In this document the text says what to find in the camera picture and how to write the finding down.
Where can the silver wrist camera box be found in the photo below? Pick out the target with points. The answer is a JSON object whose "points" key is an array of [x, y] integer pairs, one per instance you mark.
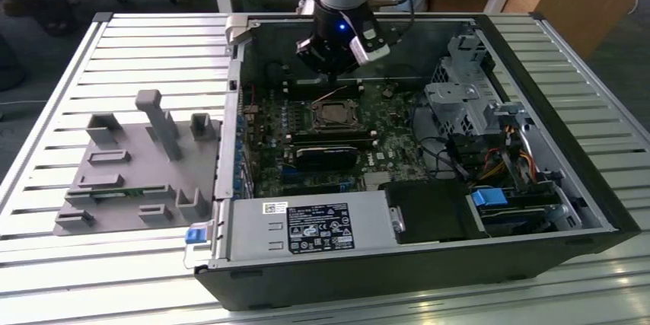
{"points": [[373, 53]]}

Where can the black graphics card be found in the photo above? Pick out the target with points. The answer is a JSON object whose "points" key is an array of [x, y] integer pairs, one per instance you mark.
{"points": [[325, 159]]}

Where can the black disk bay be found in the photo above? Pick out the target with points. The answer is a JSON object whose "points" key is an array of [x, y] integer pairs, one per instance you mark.
{"points": [[431, 211]]}

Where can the grey parts rack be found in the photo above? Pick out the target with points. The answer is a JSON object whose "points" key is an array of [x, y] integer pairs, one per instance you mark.
{"points": [[136, 142]]}

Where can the silver power supply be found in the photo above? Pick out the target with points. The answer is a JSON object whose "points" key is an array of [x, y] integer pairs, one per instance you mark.
{"points": [[254, 233]]}

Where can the silver coin battery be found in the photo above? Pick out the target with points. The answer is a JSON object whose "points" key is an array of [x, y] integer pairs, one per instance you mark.
{"points": [[387, 92]]}

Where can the black RAM slot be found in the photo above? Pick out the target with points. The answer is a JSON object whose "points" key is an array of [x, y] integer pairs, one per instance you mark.
{"points": [[333, 143], [330, 134]]}

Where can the silver chipset heatsink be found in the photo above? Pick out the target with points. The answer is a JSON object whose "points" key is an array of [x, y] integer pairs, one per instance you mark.
{"points": [[378, 180]]}

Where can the metal locking lever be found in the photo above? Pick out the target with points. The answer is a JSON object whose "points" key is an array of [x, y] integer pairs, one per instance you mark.
{"points": [[333, 93], [339, 127]]}

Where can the green motherboard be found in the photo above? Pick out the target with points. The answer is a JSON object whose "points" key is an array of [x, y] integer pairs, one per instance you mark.
{"points": [[401, 138]]}

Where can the silver perforated drive cage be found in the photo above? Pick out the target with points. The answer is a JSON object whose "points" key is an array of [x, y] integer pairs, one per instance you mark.
{"points": [[451, 108]]}

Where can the green RAM stick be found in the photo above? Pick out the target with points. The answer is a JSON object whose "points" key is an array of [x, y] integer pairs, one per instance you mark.
{"points": [[130, 191]]}

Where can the blue case latch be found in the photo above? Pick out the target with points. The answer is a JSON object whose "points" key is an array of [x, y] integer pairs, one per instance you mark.
{"points": [[197, 235]]}

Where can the black silver PC case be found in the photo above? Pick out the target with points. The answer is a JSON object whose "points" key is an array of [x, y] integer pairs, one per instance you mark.
{"points": [[355, 283]]}

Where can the hard disk in blue carrier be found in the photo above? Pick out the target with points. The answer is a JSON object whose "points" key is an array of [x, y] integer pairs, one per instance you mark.
{"points": [[487, 197]]}

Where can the black office chair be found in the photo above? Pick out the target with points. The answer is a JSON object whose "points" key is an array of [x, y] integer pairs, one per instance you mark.
{"points": [[46, 13]]}

